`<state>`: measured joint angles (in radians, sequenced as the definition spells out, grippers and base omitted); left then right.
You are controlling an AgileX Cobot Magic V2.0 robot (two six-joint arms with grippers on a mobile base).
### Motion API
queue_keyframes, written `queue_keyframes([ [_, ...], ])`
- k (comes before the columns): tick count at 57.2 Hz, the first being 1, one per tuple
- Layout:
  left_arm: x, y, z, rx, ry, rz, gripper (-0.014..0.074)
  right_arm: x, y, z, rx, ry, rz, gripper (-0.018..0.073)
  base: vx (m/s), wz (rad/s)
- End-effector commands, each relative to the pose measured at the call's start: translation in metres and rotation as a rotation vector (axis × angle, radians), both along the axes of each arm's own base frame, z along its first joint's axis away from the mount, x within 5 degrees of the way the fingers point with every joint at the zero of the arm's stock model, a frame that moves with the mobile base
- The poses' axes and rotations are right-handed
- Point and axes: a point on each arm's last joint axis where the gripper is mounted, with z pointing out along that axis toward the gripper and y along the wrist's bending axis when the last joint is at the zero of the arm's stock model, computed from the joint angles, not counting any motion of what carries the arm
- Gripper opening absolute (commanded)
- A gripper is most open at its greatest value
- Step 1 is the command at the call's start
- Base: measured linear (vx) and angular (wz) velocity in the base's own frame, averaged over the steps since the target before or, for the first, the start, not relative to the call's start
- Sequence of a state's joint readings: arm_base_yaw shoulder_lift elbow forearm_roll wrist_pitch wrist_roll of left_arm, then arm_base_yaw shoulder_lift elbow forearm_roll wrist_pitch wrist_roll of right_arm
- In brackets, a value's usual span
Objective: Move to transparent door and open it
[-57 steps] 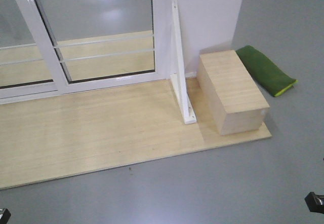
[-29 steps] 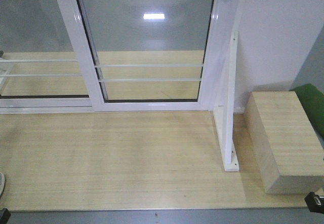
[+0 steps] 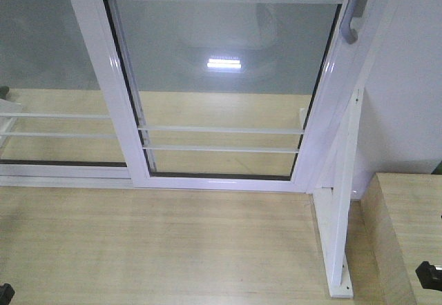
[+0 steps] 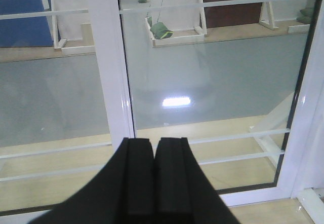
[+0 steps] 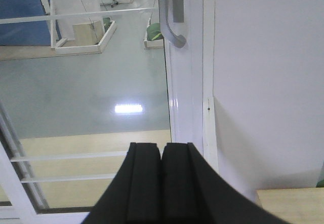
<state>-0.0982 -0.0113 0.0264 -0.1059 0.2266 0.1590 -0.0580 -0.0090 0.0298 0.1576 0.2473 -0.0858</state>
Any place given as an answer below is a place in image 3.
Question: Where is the white framed sliding glass door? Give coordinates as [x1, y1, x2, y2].
[70, 0, 383, 192]

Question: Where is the grey metal door handle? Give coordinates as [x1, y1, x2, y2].
[339, 0, 367, 44]

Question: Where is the white fixed glass panel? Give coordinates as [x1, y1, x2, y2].
[1, 0, 130, 184]

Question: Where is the light wooden box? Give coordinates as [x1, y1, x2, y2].
[361, 173, 441, 304]

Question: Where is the black right corner piece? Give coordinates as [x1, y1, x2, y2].
[415, 261, 442, 291]

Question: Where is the black corner piece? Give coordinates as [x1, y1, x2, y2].
[415, 261, 442, 291]
[0, 284, 15, 305]

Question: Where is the black left corner piece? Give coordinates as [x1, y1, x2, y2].
[0, 284, 15, 305]

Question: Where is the white triangular support bracket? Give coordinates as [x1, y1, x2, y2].
[313, 88, 364, 299]

